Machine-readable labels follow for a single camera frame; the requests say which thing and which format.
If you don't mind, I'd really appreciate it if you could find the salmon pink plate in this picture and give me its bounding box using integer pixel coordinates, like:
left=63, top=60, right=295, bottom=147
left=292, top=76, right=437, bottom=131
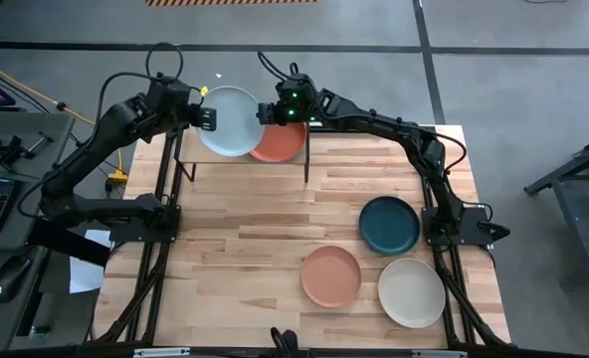
left=299, top=245, right=363, bottom=310

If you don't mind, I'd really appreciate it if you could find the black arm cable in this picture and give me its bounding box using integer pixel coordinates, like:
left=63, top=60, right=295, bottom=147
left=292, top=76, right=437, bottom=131
left=257, top=51, right=300, bottom=84
left=95, top=42, right=184, bottom=125

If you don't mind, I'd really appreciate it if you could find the wooden shelf with black legs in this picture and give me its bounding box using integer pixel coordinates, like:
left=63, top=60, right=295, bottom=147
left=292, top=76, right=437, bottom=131
left=173, top=126, right=311, bottom=184

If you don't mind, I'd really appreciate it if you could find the light blue plate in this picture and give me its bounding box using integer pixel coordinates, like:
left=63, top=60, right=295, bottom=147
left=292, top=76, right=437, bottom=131
left=196, top=85, right=267, bottom=158

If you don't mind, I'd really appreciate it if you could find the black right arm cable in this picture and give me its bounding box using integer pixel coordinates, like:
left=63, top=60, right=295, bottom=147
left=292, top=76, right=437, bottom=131
left=257, top=51, right=300, bottom=84

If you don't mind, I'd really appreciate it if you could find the cream plate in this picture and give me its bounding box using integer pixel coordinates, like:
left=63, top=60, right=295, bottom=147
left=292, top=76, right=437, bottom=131
left=377, top=257, right=447, bottom=330

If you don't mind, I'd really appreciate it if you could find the terracotta red plate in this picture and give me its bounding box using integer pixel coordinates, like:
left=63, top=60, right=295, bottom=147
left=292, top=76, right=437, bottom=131
left=248, top=121, right=308, bottom=164

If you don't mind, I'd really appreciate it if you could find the yellow extension cable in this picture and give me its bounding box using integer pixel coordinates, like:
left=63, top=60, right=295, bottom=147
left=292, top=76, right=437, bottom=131
left=0, top=53, right=129, bottom=183

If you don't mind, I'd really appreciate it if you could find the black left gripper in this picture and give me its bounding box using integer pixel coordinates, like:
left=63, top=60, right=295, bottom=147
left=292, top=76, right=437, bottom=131
left=147, top=78, right=218, bottom=133

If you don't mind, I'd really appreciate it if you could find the black computer mouse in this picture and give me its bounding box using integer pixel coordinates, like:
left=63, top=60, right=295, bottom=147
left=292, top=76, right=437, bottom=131
left=0, top=255, right=34, bottom=304

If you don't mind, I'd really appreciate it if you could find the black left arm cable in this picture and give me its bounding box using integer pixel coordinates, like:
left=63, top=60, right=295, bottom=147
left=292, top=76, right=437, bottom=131
left=95, top=42, right=184, bottom=125

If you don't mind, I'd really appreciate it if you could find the grey desk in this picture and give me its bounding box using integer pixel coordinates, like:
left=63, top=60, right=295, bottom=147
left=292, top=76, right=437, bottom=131
left=0, top=109, right=77, bottom=357

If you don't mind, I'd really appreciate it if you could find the white paper sheet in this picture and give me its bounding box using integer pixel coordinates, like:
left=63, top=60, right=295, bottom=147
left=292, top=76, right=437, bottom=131
left=69, top=228, right=114, bottom=295

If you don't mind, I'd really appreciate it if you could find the dark teal plate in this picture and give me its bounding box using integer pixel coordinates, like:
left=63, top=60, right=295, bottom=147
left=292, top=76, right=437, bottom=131
left=358, top=195, right=422, bottom=258

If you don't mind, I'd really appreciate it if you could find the silver metal bracket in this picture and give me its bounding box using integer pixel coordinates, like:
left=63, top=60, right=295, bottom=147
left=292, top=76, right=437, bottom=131
left=133, top=347, right=191, bottom=358
left=412, top=349, right=468, bottom=358

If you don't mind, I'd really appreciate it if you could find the black clamp tool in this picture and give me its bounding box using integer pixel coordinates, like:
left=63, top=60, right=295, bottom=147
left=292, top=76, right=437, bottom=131
left=0, top=130, right=56, bottom=169

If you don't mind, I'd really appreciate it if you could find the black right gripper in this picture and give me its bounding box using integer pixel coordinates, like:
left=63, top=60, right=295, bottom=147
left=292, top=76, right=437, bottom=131
left=256, top=74, right=321, bottom=126

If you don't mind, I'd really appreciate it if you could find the black table camera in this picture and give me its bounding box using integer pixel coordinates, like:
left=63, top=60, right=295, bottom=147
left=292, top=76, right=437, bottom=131
left=269, top=326, right=300, bottom=352

